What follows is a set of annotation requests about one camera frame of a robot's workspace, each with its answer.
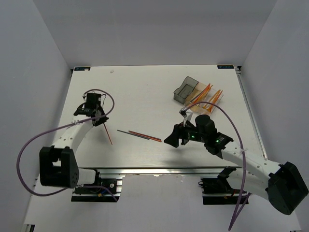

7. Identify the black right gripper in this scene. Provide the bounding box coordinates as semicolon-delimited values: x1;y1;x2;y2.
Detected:
163;118;207;148

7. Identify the orange chopstick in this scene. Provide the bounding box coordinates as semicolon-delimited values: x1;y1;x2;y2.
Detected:
129;130;162;143
103;123;113;145

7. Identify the yellow plastic knife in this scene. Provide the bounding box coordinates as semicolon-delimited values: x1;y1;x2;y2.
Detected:
192;84;211;103

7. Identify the orange plastic knife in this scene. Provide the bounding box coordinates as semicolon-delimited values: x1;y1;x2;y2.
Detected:
191;84;212;103

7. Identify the blue plastic knife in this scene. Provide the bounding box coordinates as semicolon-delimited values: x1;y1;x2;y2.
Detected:
191;87;210;102

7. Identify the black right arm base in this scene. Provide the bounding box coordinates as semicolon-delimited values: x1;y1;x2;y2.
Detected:
198;167;240;205

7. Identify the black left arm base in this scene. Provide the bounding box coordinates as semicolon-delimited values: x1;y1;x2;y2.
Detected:
71;170;124;203

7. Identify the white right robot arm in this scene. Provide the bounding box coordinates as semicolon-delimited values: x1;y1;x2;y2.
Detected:
164;115;309;215

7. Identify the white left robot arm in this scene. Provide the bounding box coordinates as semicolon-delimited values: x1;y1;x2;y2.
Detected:
39;92;108;193

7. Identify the smoky grey plastic container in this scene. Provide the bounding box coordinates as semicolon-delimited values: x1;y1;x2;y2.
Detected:
173;76;199;105

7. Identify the blue corner label sticker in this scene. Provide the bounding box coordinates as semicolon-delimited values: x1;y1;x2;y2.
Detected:
217;65;234;69
74;67;91;72

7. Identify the amber plastic container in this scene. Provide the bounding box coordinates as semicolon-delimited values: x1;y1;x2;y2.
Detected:
184;82;213;115

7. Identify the clear plastic container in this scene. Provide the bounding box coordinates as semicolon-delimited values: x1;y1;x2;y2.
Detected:
196;88;224;115

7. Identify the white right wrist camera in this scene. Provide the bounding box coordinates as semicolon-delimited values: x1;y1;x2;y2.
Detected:
179;107;194;126

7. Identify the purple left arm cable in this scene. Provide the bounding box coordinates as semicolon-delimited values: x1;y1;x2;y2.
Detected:
16;88;119;203

